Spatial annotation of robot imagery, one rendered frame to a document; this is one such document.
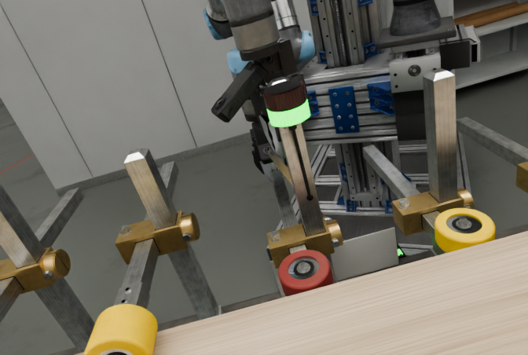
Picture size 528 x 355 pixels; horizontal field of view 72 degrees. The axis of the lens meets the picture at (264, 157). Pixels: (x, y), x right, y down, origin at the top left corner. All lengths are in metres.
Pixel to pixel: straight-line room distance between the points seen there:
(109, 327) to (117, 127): 3.00
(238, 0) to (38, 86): 3.04
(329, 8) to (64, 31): 2.41
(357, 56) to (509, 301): 1.03
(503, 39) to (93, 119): 3.76
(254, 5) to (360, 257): 0.53
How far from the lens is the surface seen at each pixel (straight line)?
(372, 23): 1.45
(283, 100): 0.49
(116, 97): 3.36
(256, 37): 0.60
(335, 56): 1.42
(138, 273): 0.60
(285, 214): 0.76
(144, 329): 0.52
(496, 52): 4.11
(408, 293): 0.53
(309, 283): 0.55
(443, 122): 0.66
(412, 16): 1.24
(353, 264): 0.81
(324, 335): 0.50
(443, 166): 0.70
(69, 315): 0.83
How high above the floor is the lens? 1.30
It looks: 26 degrees down
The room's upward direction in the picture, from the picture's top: 16 degrees counter-clockwise
